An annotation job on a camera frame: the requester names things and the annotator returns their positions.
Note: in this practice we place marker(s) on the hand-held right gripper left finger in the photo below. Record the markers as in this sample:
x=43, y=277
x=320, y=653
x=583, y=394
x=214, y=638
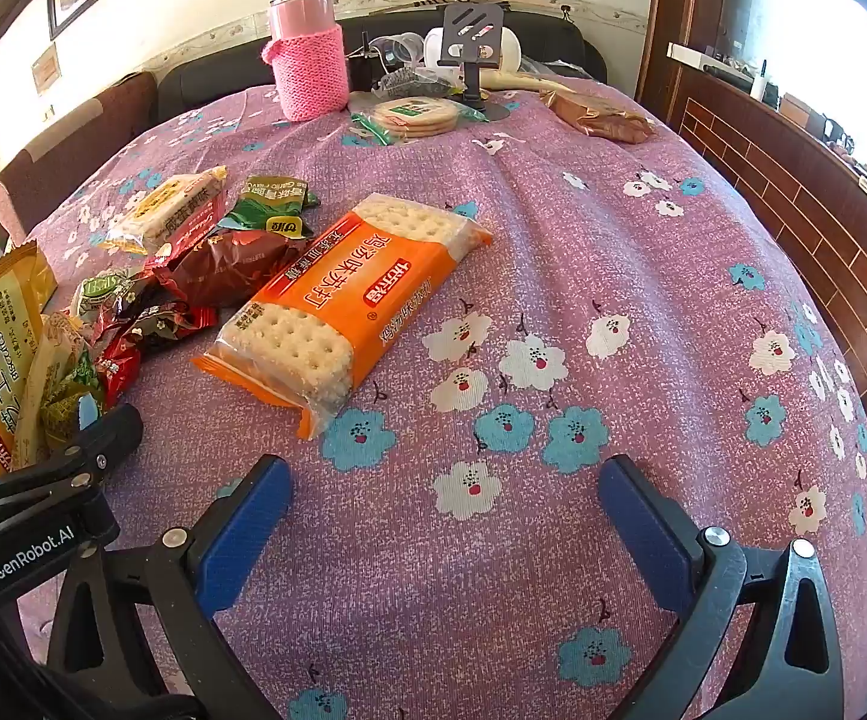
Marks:
x=246, y=532

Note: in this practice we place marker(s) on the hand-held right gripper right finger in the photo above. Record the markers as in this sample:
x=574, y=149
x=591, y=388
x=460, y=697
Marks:
x=647, y=532

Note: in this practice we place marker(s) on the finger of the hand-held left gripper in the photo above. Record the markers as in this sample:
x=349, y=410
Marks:
x=114, y=431

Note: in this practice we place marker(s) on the olive green snack packet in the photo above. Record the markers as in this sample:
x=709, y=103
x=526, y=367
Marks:
x=66, y=405

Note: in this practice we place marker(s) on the bright red candy packet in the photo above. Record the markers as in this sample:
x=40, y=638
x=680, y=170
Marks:
x=114, y=371

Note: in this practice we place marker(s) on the beige cracker packet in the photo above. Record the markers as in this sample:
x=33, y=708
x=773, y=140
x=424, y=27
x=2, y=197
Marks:
x=39, y=382

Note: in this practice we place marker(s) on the dark red candy packet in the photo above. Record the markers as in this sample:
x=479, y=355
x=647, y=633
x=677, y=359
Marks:
x=167, y=317

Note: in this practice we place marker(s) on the green and white snack packet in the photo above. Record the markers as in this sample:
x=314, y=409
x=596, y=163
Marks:
x=107, y=292

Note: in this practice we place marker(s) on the large orange cracker packet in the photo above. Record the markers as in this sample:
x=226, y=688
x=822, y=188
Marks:
x=358, y=292

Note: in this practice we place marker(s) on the red packet with gold print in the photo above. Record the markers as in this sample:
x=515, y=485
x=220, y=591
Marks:
x=186, y=234

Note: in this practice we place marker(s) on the brown snack packet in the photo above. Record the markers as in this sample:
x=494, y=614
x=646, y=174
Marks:
x=242, y=262

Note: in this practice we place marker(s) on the yellow label cracker packet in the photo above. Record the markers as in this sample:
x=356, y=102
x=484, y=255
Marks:
x=167, y=210

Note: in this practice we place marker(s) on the brown armchair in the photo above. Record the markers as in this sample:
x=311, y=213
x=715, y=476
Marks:
x=66, y=157

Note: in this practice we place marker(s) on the purple floral tablecloth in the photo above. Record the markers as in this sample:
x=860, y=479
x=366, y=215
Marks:
x=553, y=255

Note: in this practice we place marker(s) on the black sofa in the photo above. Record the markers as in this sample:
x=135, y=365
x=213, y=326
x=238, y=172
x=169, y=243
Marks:
x=216, y=79

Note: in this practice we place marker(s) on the wooden cabinet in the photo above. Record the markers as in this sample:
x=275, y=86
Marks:
x=778, y=187

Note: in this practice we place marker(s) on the pink thermos with knitted sleeve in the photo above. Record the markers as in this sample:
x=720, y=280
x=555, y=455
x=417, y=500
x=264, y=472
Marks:
x=309, y=67

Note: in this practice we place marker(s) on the brown foil packet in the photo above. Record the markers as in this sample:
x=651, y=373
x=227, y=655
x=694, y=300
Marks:
x=598, y=116

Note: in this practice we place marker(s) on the round crackers in green packet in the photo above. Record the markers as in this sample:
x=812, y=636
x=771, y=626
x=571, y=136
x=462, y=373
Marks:
x=411, y=116

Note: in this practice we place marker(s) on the dark crumpled bag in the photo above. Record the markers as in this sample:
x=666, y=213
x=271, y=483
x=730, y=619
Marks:
x=411, y=81

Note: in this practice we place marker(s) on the cream long object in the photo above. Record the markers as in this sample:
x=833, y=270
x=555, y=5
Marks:
x=527, y=81

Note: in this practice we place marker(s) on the clear plastic cup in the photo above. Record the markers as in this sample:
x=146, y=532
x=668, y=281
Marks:
x=396, y=52

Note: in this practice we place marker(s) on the white box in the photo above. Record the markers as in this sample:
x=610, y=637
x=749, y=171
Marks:
x=692, y=54

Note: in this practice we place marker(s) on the white plastic jar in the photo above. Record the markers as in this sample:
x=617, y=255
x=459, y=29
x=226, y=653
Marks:
x=514, y=52

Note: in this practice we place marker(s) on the black phone stand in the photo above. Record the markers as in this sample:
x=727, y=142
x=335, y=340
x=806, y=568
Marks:
x=471, y=37

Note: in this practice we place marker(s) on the small wall plaque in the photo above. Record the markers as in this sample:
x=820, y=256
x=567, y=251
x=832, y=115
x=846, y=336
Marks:
x=45, y=69

